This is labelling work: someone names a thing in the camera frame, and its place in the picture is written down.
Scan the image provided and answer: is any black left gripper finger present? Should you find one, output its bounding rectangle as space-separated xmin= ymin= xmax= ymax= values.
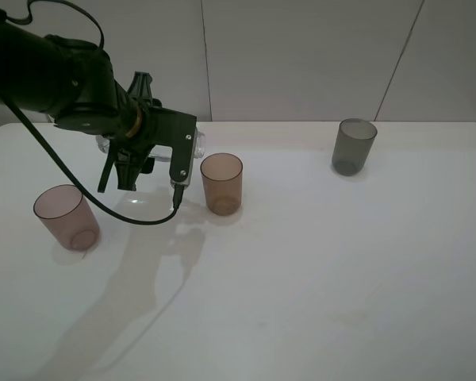
xmin=98 ymin=147 xmax=118 ymax=193
xmin=116 ymin=149 xmax=155 ymax=191

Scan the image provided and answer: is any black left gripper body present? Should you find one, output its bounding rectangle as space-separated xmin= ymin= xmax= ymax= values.
xmin=118 ymin=71 xmax=198 ymax=183

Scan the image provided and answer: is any clear plastic water bottle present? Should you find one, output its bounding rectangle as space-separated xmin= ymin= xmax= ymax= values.
xmin=95 ymin=130 xmax=205 ymax=163

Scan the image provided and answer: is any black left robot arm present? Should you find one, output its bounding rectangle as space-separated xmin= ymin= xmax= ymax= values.
xmin=0 ymin=9 xmax=197 ymax=193

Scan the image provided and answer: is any orange-brown translucent cup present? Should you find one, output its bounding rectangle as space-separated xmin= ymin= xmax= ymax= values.
xmin=200 ymin=152 xmax=244 ymax=216

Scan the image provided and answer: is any pink translucent cup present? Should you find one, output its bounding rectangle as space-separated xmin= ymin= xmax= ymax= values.
xmin=33 ymin=184 xmax=100 ymax=252

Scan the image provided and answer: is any grey translucent cup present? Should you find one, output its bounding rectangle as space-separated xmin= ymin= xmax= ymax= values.
xmin=332 ymin=118 xmax=378 ymax=176

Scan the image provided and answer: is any black camera cable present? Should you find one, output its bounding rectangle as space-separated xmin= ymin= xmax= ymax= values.
xmin=3 ymin=0 xmax=185 ymax=226

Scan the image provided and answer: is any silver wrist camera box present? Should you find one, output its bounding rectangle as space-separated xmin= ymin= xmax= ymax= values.
xmin=169 ymin=126 xmax=198 ymax=188

